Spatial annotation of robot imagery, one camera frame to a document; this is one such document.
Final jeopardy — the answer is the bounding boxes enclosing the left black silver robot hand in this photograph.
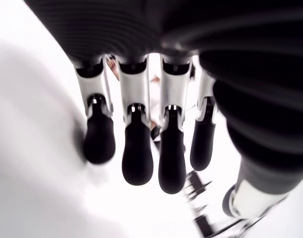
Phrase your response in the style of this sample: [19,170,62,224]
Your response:
[24,0,303,219]

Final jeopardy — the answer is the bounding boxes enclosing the black chair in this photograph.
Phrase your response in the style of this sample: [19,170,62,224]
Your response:
[185,172,241,238]

